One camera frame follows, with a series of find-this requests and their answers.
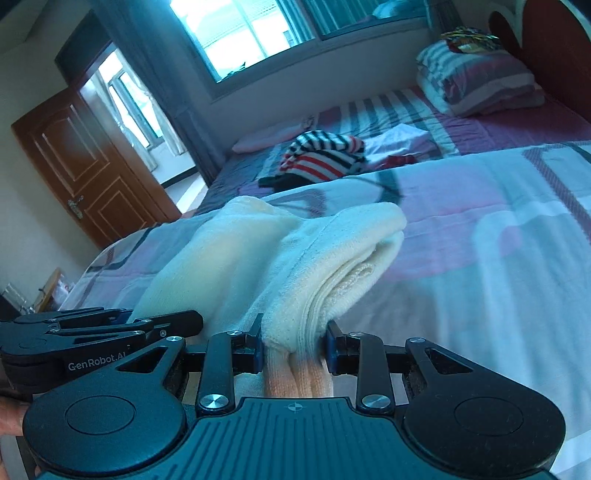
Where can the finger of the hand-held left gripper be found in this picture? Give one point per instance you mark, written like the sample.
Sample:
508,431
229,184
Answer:
175,322
69,317

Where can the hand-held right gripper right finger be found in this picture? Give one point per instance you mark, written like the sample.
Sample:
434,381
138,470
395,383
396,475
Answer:
330,350

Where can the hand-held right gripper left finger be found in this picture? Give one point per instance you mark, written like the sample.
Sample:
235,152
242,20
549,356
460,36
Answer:
258,348

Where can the cream knit sweater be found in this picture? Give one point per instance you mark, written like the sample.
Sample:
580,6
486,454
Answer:
221,258

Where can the person's left hand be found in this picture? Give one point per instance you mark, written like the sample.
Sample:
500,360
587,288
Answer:
11,415

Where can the wooden stand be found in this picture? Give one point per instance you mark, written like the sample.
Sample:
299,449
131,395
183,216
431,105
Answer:
53,290

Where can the brown wooden door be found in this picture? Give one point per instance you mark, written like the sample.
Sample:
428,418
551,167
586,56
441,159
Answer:
92,175

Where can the black cloth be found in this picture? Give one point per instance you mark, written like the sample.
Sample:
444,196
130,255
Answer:
277,181

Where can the black white red striped garment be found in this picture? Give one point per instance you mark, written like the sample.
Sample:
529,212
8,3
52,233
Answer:
318,154

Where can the red cloth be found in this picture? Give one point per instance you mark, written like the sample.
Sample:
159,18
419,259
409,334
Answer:
400,161

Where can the pink pillow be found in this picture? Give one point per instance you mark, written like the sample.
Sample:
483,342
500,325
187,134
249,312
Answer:
268,136

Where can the long grey curtain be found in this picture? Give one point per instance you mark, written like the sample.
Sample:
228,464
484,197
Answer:
184,110

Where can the white sheer curtain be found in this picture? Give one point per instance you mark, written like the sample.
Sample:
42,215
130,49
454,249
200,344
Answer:
134,106

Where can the white folded garment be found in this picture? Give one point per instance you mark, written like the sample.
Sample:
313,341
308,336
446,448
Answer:
397,138

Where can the striped purple bed sheet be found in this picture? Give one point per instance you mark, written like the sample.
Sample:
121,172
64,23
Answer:
485,134

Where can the large window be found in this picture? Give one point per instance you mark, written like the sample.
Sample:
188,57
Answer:
258,32

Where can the folded striped quilt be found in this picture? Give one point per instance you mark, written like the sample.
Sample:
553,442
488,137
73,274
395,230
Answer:
485,83

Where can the colourful patterned cloth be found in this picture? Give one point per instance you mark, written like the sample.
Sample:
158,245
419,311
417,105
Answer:
468,39

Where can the short grey curtain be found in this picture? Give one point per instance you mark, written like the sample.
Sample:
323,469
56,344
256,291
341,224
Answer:
445,14

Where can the red wooden headboard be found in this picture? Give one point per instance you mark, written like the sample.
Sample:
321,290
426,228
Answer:
554,50

